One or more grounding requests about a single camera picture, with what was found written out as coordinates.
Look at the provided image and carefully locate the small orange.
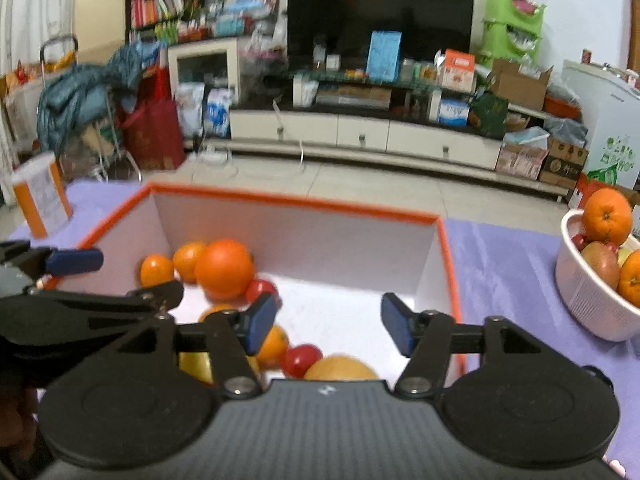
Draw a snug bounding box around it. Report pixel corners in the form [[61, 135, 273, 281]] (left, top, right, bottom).
[[139, 254, 175, 288], [172, 242, 206, 284]]

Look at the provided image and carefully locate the green plastic shelf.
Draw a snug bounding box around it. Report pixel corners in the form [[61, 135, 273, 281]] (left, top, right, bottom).
[[477, 0, 547, 67]]

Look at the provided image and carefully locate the white colander bowl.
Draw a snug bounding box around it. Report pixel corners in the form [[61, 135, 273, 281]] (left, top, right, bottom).
[[555, 209, 639, 342]]

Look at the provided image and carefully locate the brown cardboard box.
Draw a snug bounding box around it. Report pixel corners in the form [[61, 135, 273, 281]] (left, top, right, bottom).
[[489, 58, 552, 110]]

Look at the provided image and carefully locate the orange atop bowl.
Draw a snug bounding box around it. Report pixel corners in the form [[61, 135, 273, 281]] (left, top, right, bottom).
[[582, 188, 634, 246]]

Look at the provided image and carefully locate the orange in bowl front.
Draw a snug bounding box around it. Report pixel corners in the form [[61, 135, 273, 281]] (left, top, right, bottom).
[[617, 250, 640, 308]]

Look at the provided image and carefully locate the orange white carton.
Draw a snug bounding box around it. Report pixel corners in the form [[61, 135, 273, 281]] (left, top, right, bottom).
[[438, 49, 475, 93]]

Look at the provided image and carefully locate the blue paper bag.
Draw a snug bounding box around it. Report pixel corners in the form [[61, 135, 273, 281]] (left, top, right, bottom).
[[367, 30, 401, 82]]

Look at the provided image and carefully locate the orange white canister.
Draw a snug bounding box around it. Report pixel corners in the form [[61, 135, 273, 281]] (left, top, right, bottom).
[[11, 152, 73, 240]]

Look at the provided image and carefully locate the large orange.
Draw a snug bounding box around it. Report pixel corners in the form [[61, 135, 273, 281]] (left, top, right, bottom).
[[194, 238, 256, 301]]

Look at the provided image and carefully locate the black television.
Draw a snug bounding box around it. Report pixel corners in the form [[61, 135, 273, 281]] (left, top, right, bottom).
[[286, 0, 474, 67]]

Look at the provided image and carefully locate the white glass side cabinet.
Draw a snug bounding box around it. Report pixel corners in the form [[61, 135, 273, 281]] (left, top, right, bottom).
[[167, 37, 246, 103]]

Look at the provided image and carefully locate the red gift bag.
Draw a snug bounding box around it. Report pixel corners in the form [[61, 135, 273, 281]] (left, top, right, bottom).
[[117, 68, 186, 171]]

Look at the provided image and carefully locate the blue jacket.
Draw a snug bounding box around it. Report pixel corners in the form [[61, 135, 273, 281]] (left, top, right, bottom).
[[36, 41, 162, 156]]

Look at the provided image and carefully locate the red cherry tomato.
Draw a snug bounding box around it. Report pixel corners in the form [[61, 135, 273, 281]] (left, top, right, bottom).
[[281, 344, 323, 379]]

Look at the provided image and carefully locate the orange cardboard box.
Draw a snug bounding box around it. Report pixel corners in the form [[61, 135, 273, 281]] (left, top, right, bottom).
[[49, 182, 460, 382]]

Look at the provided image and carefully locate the white air conditioner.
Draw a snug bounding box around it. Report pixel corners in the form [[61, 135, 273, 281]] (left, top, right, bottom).
[[73, 0, 126, 58]]

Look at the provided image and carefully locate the white freezer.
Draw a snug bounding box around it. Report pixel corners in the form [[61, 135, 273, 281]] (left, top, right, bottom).
[[562, 60, 639, 190]]

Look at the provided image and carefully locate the purple tablecloth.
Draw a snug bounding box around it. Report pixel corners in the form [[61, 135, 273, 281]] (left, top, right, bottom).
[[8, 179, 640, 480]]

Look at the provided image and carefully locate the red tomato front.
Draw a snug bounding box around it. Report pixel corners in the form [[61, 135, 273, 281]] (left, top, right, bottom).
[[244, 278, 281, 308]]

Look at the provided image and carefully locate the white TV cabinet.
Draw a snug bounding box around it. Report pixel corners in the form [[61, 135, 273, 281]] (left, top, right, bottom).
[[230, 110, 501, 170]]

